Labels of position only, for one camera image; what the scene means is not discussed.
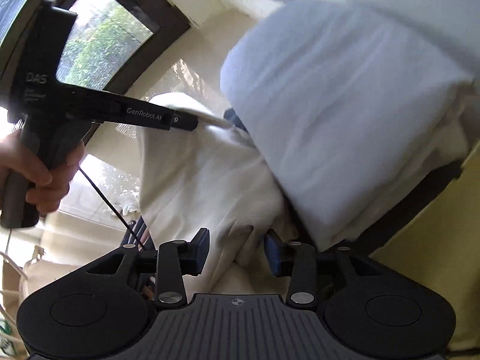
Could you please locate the yellow panel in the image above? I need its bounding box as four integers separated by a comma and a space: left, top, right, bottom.
369, 146, 480, 357

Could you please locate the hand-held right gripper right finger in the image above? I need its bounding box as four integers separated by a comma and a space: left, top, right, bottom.
264, 229, 387, 310

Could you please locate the black cable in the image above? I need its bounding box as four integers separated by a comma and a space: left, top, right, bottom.
78, 167, 148, 251

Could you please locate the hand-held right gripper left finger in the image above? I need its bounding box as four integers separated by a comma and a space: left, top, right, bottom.
86, 228, 211, 310

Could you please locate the white cord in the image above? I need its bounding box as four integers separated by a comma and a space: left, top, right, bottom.
0, 229, 29, 349

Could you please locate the beige paper bag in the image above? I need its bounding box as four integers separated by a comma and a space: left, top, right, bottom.
3, 245, 81, 301

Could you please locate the white satin shirt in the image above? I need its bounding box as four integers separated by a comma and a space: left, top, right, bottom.
135, 0, 477, 296

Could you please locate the person's left hand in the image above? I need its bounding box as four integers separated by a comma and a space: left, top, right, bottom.
0, 129, 86, 219

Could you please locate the window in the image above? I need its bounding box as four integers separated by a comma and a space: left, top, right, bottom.
0, 0, 193, 96

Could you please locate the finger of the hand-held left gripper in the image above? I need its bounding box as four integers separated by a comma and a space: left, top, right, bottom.
224, 108, 247, 130
89, 90, 199, 133

